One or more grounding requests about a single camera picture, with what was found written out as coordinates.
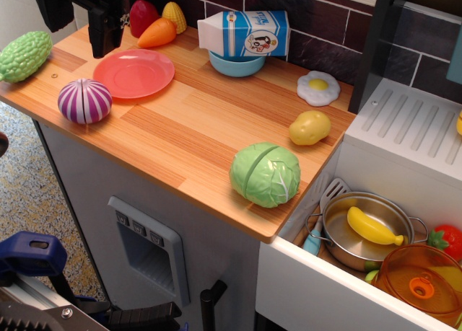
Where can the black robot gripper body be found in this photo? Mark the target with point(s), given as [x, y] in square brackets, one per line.
[111, 14]

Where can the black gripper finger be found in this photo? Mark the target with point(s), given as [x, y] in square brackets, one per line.
[105, 32]

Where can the yellow toy potato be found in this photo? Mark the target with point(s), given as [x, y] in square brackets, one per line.
[309, 128]

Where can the pink plastic plate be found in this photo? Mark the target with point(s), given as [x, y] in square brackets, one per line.
[133, 74]

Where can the red toy pepper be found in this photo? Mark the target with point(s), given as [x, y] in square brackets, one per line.
[142, 15]

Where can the orange toy carrot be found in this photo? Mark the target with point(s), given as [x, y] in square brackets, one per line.
[160, 32]

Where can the yellow toy corn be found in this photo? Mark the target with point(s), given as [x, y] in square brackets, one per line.
[174, 13]

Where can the purple striped toy onion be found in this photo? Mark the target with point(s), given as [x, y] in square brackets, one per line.
[85, 101]

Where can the green toy bitter gourd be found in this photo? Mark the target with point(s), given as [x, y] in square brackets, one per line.
[24, 56]

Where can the blue white milk carton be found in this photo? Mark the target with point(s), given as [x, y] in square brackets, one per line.
[242, 34]

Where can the light blue bowl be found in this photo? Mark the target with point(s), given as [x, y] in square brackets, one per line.
[236, 66]

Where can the green toy cabbage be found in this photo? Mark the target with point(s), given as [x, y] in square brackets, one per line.
[265, 174]

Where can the toy fried egg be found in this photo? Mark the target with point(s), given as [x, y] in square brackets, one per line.
[318, 88]

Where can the blue clamp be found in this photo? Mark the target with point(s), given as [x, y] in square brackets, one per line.
[32, 254]

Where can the grey ice dispenser panel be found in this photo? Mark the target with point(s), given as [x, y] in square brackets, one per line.
[155, 256]

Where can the black clamp bar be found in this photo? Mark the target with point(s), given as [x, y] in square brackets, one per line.
[160, 317]

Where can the stainless steel pot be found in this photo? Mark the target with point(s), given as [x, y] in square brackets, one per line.
[349, 248]

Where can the yellow toy banana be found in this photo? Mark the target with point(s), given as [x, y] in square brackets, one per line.
[370, 229]

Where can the red toy strawberry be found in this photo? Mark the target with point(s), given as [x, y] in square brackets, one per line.
[446, 238]

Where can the orange transparent pot lid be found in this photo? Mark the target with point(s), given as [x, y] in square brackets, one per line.
[425, 278]

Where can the black cabinet door handle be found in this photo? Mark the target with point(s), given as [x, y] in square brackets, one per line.
[208, 300]

